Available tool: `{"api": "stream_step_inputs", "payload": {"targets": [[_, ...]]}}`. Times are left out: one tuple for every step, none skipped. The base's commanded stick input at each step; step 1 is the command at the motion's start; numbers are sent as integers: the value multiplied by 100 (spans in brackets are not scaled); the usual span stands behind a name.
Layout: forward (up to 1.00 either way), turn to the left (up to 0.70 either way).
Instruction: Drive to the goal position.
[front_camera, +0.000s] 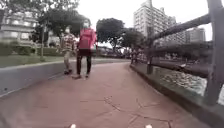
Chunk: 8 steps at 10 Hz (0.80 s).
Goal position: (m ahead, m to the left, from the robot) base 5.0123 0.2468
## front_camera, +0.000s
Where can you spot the person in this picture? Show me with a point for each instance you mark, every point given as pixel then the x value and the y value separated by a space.
pixel 68 48
pixel 86 46

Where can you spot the row of trees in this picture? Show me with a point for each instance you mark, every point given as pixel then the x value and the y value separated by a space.
pixel 110 30

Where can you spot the reddish paved path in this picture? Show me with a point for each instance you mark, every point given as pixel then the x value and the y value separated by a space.
pixel 100 96

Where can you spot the tall pale apartment buildings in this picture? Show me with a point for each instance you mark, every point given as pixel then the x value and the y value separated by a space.
pixel 153 23

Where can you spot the robot's own part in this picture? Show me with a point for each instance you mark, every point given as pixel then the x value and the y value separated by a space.
pixel 72 126
pixel 148 126

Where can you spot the river water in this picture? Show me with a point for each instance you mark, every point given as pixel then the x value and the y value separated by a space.
pixel 183 80

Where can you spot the grey concrete kerb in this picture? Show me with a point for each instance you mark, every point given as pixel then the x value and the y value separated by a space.
pixel 180 96

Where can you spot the green hedge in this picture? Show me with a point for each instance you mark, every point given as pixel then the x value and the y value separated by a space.
pixel 23 50

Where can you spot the grass strip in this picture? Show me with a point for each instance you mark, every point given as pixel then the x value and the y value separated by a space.
pixel 20 60

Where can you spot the low building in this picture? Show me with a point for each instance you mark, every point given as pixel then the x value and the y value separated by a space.
pixel 18 28

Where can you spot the dark wooden railing fence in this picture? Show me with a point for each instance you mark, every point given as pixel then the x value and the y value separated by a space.
pixel 213 53

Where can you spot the low grey concrete wall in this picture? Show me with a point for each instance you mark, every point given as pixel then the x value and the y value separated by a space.
pixel 26 78

